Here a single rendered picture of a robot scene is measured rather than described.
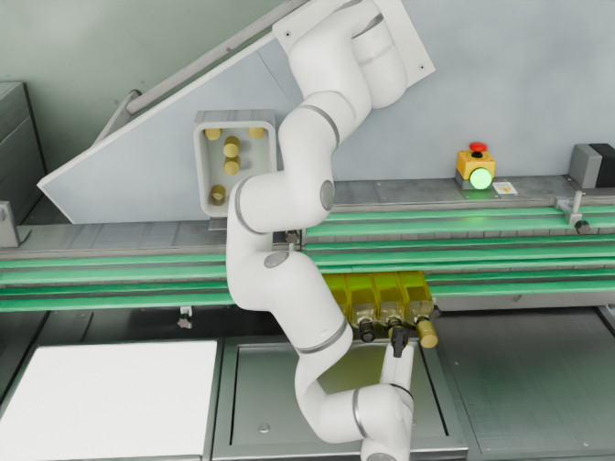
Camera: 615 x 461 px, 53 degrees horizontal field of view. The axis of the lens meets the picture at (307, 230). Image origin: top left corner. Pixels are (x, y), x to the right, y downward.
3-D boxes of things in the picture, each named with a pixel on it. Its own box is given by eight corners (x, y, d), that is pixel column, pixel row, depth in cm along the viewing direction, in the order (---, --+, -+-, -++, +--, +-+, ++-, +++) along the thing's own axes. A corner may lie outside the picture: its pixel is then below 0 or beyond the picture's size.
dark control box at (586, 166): (566, 173, 148) (581, 188, 141) (573, 143, 144) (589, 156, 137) (599, 172, 148) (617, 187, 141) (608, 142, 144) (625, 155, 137)
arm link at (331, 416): (348, 302, 89) (403, 403, 97) (273, 323, 94) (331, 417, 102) (339, 341, 82) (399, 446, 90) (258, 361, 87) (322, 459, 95)
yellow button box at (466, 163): (454, 176, 147) (462, 190, 141) (458, 147, 143) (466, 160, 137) (482, 176, 147) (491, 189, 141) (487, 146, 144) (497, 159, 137)
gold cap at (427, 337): (428, 317, 121) (433, 331, 118) (436, 328, 123) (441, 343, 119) (412, 326, 122) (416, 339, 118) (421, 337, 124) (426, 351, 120)
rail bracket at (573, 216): (548, 205, 138) (573, 235, 126) (555, 176, 134) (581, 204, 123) (566, 205, 138) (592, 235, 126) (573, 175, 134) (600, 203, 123)
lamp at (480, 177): (468, 185, 140) (471, 191, 137) (470, 167, 138) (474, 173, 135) (487, 185, 140) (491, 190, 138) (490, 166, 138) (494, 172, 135)
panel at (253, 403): (35, 353, 139) (-30, 480, 110) (32, 343, 138) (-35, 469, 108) (427, 338, 142) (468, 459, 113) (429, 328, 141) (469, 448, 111)
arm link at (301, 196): (269, 114, 92) (210, 165, 84) (337, 94, 83) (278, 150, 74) (309, 189, 98) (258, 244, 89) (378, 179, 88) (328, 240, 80)
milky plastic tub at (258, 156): (205, 200, 147) (201, 218, 139) (196, 110, 136) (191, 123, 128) (278, 198, 147) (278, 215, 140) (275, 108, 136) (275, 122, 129)
